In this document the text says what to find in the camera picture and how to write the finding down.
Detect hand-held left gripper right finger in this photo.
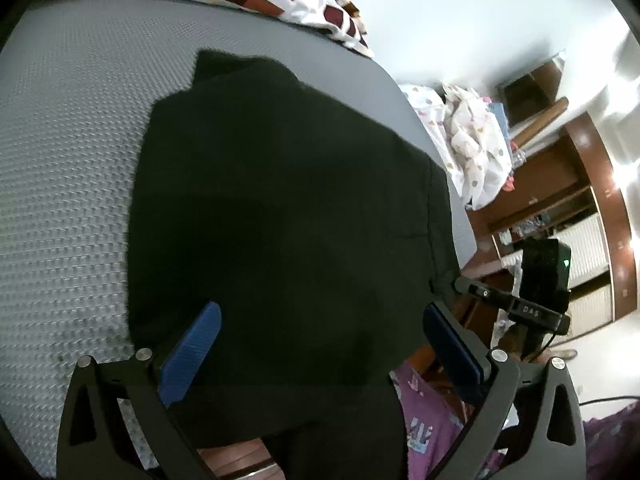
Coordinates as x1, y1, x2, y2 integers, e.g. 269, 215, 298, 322
423, 301, 589, 480

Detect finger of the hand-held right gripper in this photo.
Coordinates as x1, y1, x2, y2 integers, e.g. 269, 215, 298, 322
453, 275, 507, 317

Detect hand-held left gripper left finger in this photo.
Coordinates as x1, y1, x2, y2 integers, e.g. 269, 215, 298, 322
56, 301, 223, 480

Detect black pants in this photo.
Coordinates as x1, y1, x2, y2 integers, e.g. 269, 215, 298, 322
125, 49, 464, 480

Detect person's purple printed clothing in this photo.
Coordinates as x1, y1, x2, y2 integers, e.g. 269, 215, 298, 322
389, 360, 640, 480

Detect brown wooden wardrobe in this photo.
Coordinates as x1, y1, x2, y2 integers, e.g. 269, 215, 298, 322
467, 110, 640, 341

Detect cream crumpled printed cloth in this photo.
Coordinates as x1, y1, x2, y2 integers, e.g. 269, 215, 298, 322
442, 82, 517, 211

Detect wooden stick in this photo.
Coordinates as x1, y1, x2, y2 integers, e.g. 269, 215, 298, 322
509, 97, 571, 147

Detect white dotted sheet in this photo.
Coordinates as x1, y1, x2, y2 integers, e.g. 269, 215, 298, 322
400, 82, 473, 207

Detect grey textured mat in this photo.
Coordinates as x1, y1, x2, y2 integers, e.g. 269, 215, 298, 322
0, 0, 479, 479

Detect black cable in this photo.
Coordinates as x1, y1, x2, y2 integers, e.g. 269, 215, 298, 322
580, 394, 640, 407

